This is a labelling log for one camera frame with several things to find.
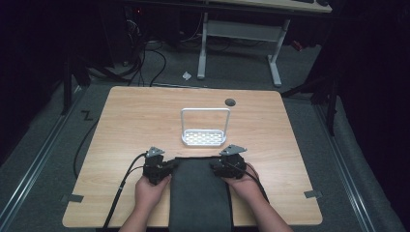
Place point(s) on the grey tape strip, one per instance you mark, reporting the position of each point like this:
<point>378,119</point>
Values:
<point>312,194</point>
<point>73,198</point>

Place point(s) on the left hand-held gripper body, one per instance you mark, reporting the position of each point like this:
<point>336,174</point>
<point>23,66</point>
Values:
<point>156,167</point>

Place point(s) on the dark grey towel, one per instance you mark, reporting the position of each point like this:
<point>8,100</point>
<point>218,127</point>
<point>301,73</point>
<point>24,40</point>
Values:
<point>199,193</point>

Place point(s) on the black metal stand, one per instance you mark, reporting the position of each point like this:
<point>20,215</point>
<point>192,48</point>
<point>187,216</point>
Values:
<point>67,83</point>
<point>330,106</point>

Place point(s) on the round dark table grommet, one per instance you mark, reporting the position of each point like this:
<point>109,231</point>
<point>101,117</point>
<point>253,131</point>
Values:
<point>229,102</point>

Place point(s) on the metal floor rail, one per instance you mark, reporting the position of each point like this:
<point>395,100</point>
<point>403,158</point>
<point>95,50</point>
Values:
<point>348,174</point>
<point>35,161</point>

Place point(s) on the small red object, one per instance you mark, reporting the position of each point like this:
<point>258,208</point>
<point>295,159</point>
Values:
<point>297,45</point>

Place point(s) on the white towel rack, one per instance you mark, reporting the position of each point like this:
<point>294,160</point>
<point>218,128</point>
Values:
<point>202,138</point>

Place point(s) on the white desk frame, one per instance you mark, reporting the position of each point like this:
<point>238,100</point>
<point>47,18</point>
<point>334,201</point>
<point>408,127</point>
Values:
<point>241,30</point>

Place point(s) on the white paper scrap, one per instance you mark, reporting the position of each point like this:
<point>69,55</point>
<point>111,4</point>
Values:
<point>186,75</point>

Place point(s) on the person's right hand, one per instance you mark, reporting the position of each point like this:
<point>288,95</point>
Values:
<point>245,188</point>

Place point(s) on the person's left hand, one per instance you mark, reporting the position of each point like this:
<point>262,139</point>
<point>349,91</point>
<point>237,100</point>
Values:
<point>148,193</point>

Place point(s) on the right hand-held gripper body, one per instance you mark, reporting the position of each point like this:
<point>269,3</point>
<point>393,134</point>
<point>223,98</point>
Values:
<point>232,166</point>

